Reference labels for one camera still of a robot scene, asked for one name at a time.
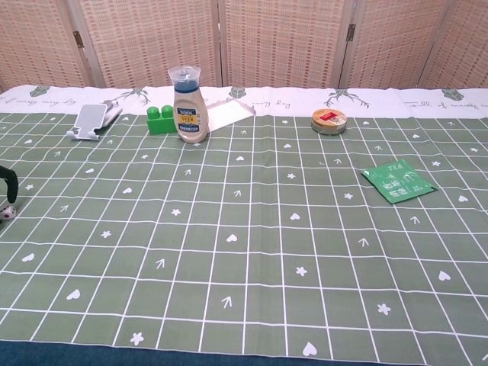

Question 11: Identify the green toy building block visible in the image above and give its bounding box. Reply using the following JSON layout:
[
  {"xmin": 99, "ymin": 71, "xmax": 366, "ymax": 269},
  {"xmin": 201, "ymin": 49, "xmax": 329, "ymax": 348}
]
[{"xmin": 146, "ymin": 104, "xmax": 180, "ymax": 136}]

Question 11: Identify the green checked tablecloth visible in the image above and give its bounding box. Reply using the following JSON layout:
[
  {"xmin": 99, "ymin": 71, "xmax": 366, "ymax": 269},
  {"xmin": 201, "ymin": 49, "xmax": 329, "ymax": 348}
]
[{"xmin": 0, "ymin": 85, "xmax": 488, "ymax": 361}]

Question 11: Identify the white phone stand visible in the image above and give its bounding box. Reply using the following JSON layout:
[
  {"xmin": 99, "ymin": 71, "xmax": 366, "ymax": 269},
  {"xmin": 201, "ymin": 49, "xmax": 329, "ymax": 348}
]
[{"xmin": 65, "ymin": 100, "xmax": 124, "ymax": 143}]

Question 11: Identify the green tea sachet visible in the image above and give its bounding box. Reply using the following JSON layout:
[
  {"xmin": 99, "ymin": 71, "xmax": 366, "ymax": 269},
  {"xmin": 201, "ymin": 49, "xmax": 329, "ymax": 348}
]
[{"xmin": 361, "ymin": 159, "xmax": 439, "ymax": 204}]

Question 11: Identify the upside-down beige sauce bottle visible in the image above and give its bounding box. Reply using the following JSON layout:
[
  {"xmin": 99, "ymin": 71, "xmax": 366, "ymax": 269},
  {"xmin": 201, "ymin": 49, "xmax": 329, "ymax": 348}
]
[{"xmin": 168, "ymin": 65, "xmax": 210, "ymax": 145}]

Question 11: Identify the round tin with red label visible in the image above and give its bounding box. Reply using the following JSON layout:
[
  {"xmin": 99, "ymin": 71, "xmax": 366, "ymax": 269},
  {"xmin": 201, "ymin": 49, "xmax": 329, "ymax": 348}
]
[{"xmin": 310, "ymin": 108, "xmax": 348, "ymax": 136}]

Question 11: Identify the woven folding screen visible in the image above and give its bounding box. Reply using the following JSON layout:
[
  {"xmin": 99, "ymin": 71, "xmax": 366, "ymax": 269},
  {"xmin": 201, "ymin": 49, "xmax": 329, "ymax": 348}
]
[{"xmin": 0, "ymin": 0, "xmax": 488, "ymax": 92}]

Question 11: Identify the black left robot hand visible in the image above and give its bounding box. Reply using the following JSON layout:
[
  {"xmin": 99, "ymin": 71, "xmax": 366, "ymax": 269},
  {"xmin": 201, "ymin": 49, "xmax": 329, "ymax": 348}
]
[{"xmin": 0, "ymin": 165, "xmax": 19, "ymax": 204}]

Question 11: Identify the white plastic tray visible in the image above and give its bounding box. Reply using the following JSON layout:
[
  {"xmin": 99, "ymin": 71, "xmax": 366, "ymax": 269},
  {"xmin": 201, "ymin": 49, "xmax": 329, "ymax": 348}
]
[{"xmin": 206, "ymin": 95, "xmax": 258, "ymax": 131}]

